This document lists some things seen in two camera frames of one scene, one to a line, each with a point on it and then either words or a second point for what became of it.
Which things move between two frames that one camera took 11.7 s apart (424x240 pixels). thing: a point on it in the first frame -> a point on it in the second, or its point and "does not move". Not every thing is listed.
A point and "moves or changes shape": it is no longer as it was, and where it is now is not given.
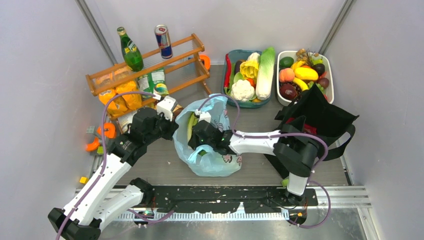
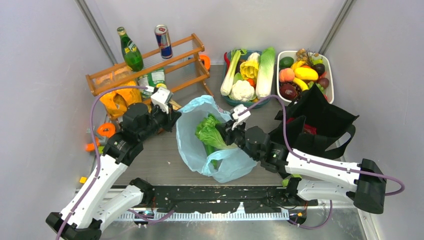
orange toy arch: [111, 133] does not move
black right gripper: [194, 141] -> [229, 133]
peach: [286, 75] does not move
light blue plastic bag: [205, 160] moves or changes shape
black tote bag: [312, 118] does not move
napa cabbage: [265, 71] does not move
